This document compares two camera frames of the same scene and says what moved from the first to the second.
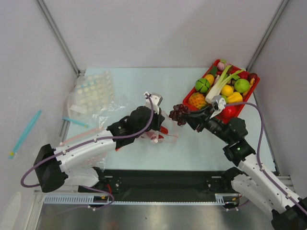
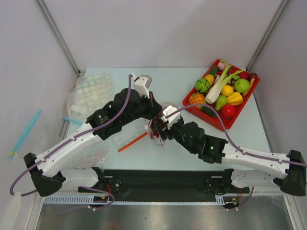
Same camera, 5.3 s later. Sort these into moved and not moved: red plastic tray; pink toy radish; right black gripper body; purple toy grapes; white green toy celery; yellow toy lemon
Moved: purple toy grapes; right black gripper body
Not moved: yellow toy lemon; pink toy radish; white green toy celery; red plastic tray
